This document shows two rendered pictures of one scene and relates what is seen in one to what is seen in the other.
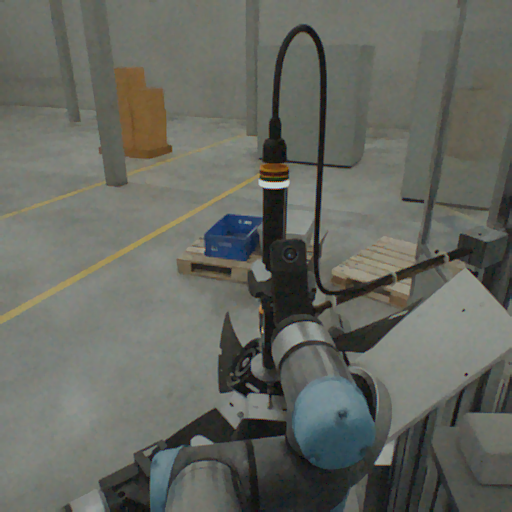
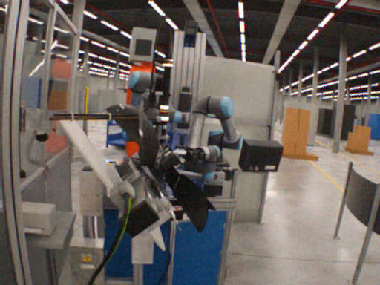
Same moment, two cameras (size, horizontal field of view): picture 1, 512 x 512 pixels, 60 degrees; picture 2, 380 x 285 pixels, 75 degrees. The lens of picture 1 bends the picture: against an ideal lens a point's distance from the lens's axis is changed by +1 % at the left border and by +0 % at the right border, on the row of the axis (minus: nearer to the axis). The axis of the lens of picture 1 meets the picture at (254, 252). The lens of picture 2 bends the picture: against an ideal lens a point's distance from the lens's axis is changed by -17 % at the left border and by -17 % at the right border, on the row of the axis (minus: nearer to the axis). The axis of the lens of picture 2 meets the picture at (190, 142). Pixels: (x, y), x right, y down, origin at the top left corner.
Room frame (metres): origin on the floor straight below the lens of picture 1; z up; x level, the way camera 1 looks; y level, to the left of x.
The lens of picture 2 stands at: (1.99, -0.23, 1.46)
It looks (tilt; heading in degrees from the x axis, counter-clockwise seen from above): 8 degrees down; 166
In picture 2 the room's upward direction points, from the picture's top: 5 degrees clockwise
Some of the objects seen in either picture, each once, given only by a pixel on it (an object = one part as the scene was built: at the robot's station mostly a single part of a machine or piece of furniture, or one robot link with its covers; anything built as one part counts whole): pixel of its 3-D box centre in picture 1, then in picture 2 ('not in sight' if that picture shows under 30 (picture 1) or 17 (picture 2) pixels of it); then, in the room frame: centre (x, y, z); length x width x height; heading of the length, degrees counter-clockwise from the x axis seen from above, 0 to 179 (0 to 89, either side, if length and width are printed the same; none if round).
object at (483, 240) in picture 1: (483, 246); (33, 119); (0.97, -0.55, 1.37); 0.10 x 0.07 x 0.09; 123
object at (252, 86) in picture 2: not in sight; (226, 136); (-1.14, 0.98, 1.10); 1.21 x 0.06 x 2.20; 88
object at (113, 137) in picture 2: not in sight; (128, 130); (-6.77, 0.03, 0.49); 1.27 x 0.88 x 0.98; 156
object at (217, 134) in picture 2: not in sight; (216, 139); (-0.06, 0.48, 1.20); 0.13 x 0.12 x 0.14; 52
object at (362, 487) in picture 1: (389, 479); (88, 263); (0.85, -0.37, 0.73); 0.15 x 0.09 x 0.22; 88
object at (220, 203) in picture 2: not in sight; (167, 203); (0.27, 0.08, 0.82); 0.90 x 0.04 x 0.08; 88
